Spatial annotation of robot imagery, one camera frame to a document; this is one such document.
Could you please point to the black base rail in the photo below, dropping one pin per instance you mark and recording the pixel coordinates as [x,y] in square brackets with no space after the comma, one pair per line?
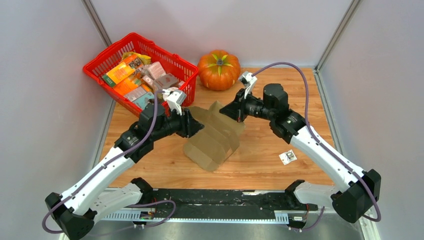
[225,205]

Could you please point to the orange snack box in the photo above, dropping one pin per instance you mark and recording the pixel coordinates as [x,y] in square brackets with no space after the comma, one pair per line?
[121,71]

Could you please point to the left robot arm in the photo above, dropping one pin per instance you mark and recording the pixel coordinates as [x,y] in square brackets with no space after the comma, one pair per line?
[79,208]

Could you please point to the brown cardboard box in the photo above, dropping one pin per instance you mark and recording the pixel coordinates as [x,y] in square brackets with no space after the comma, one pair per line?
[211,146]

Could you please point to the red plastic shopping basket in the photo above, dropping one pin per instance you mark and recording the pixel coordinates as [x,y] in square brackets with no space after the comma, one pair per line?
[172,63]

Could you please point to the orange pumpkin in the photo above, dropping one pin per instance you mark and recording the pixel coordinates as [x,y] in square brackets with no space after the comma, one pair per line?
[218,70]

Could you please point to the yellow snack bag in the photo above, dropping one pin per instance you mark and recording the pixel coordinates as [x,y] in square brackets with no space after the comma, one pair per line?
[145,59]

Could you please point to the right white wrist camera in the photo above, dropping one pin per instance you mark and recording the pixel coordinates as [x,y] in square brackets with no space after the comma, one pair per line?
[249,81]

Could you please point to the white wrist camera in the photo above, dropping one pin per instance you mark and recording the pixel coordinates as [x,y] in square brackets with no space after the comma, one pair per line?
[174,99]
[249,81]

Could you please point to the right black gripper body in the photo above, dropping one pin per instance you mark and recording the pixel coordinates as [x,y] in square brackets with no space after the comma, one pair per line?
[247,107]

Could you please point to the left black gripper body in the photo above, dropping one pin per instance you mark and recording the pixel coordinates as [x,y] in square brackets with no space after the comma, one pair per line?
[175,123]

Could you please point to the teal box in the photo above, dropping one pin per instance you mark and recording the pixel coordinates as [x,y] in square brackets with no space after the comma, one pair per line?
[144,100]

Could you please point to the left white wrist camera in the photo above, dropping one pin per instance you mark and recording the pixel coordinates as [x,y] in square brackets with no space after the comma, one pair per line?
[174,99]

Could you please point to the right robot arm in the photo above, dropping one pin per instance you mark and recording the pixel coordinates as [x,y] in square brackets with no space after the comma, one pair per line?
[354,191]

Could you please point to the small white packet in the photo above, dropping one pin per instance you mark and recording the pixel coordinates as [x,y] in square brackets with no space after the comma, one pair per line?
[287,157]

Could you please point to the grey pink box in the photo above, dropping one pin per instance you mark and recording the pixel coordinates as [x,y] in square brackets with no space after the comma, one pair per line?
[165,82]

